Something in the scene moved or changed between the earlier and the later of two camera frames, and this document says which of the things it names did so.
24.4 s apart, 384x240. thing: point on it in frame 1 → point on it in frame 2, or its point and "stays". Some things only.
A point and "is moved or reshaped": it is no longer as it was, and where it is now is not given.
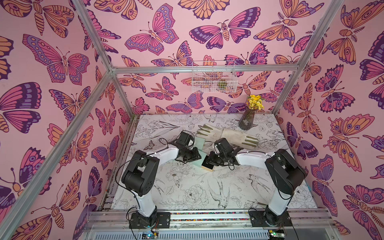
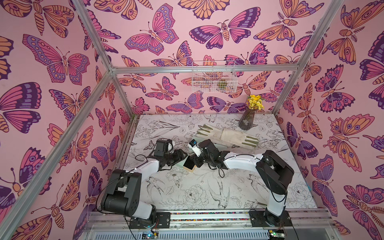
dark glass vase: x=246 y=119 stays
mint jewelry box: x=202 y=162 is moved or reshaped
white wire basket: x=214 y=76 stays
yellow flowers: x=255 y=102 stays
